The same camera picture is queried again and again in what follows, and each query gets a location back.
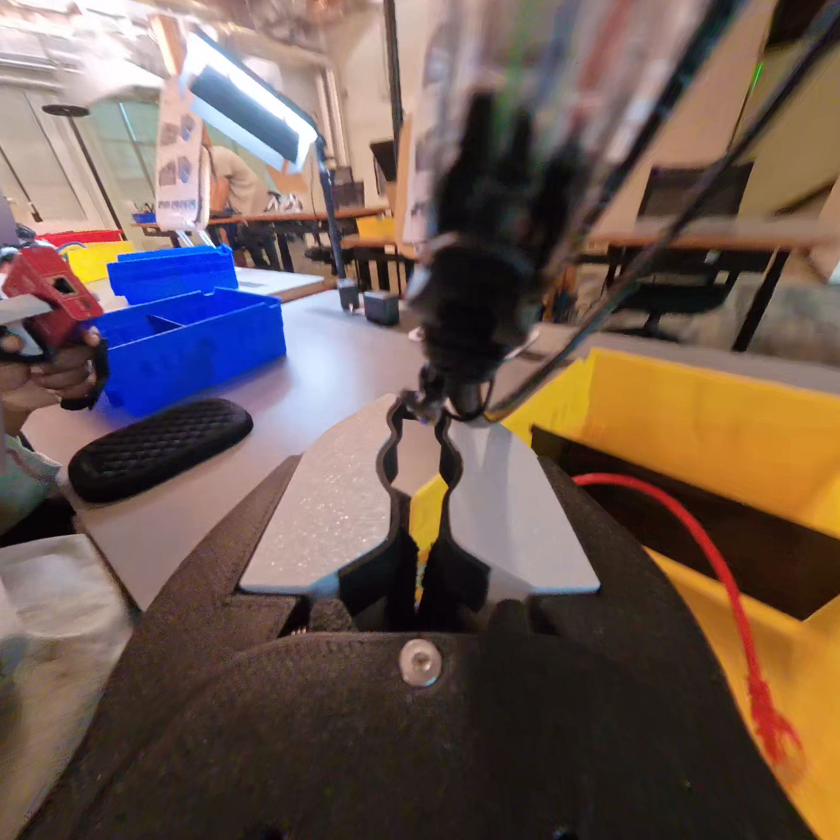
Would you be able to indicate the black power brick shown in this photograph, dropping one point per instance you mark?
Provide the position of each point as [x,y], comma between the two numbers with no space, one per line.
[381,308]

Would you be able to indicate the black floor lamp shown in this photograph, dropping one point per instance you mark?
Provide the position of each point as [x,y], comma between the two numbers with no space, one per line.
[65,110]

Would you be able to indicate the small yellow bin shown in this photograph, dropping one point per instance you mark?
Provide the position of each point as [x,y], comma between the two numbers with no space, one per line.
[98,261]

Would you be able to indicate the black office chair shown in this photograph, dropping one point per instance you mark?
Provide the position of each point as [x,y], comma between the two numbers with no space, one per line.
[689,282]

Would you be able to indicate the large yellow bin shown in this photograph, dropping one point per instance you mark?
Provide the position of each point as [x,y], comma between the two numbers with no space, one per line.
[709,420]

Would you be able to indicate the wooden desk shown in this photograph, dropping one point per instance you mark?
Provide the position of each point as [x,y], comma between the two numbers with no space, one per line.
[709,237]

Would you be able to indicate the wooden table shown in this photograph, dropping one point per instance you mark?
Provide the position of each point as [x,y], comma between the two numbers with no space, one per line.
[308,215]

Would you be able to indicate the black light stand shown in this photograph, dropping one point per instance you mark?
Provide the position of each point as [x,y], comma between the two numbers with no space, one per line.
[331,216]

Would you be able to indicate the blue bin with divider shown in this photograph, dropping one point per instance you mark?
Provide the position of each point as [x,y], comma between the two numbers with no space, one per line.
[197,354]

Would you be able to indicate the red bin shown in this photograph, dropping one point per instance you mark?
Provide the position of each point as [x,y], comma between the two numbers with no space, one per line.
[79,237]

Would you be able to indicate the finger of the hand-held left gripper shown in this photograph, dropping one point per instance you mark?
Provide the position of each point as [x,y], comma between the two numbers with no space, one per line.
[23,310]

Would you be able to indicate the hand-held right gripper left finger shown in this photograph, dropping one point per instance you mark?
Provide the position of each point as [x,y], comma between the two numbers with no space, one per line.
[328,505]

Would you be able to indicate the studio light panel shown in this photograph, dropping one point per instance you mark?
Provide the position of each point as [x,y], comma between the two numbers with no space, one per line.
[249,105]

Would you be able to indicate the person's left hand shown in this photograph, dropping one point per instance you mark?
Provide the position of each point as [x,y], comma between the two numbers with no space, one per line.
[46,384]

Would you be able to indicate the black wrist rest pad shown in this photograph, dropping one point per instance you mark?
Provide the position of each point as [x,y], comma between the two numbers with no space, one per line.
[157,449]

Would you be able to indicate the brown cardboard sheet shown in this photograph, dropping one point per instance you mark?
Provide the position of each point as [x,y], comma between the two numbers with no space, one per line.
[289,178]

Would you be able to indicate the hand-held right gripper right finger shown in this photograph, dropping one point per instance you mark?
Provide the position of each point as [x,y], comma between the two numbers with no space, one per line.
[518,518]

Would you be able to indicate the white poster board stand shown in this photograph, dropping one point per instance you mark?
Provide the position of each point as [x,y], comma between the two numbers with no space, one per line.
[178,164]

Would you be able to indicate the red port adapter box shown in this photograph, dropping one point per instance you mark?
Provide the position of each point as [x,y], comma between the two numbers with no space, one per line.
[46,279]

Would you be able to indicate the black yellow-bin divider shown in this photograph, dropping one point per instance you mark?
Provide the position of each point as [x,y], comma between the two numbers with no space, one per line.
[722,531]

